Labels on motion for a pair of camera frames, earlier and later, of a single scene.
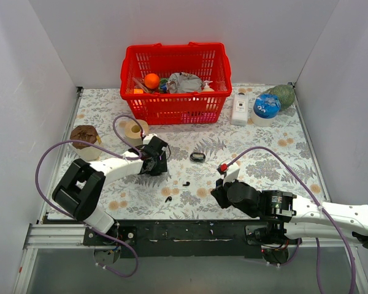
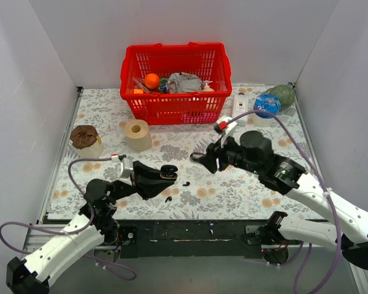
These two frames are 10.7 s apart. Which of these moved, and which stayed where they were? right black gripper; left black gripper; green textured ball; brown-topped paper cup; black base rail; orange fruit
Moved: right black gripper; left black gripper
Stayed: brown-topped paper cup; black base rail; green textured ball; orange fruit
